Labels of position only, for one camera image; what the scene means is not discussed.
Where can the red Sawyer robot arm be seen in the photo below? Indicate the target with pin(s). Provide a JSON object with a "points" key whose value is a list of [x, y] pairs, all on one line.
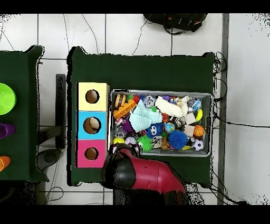
{"points": [[147, 173]]}

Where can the wooden box with three holes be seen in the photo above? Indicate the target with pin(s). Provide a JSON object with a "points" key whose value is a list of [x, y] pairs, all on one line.
{"points": [[101, 105]]}

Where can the shallow metal mesh bin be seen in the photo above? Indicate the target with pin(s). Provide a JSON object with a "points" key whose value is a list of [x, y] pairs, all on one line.
{"points": [[207, 135]]}

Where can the mint green cloth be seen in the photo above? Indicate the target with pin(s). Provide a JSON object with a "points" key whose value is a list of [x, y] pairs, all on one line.
{"points": [[141, 119]]}

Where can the orange building block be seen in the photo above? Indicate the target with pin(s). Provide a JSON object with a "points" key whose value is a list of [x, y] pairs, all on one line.
{"points": [[124, 108]]}

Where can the toy hamburger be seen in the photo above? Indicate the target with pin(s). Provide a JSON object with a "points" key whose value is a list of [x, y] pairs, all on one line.
{"points": [[120, 100]]}

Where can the blue fuzzy ball with eyes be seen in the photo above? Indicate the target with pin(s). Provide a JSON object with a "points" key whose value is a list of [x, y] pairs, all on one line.
{"points": [[154, 130]]}

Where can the green spiky ball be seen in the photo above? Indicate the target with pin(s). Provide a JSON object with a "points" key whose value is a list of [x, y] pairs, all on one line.
{"points": [[145, 143]]}

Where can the cream cloth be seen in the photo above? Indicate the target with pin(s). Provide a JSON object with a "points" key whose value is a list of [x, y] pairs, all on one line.
{"points": [[168, 106]]}

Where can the small globe ball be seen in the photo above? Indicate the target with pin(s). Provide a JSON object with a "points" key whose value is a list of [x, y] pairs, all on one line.
{"points": [[169, 127]]}

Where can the dark green table cloth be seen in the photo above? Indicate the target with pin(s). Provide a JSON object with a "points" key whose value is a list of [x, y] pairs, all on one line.
{"points": [[147, 71], [21, 74]]}

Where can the large blue spiky ball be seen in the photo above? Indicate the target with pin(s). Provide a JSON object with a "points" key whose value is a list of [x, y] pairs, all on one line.
{"points": [[177, 139]]}

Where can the small orange basketball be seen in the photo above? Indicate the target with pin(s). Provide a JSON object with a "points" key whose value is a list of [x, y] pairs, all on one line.
{"points": [[199, 131]]}

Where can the small soccer ball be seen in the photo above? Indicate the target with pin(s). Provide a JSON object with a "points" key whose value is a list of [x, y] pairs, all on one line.
{"points": [[197, 144]]}

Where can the black stand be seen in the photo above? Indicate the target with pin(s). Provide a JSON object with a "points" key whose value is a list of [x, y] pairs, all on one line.
{"points": [[60, 105]]}

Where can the black backpack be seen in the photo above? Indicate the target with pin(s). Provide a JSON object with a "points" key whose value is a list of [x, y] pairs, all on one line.
{"points": [[175, 21]]}

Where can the lime green bowl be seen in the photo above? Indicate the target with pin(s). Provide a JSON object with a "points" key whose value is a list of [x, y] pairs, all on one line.
{"points": [[6, 99]]}

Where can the purple cup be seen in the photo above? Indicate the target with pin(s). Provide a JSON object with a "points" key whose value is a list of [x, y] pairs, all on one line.
{"points": [[6, 130]]}

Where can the orange cup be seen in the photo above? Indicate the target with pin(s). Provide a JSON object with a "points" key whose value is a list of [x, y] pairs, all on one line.
{"points": [[4, 162]]}

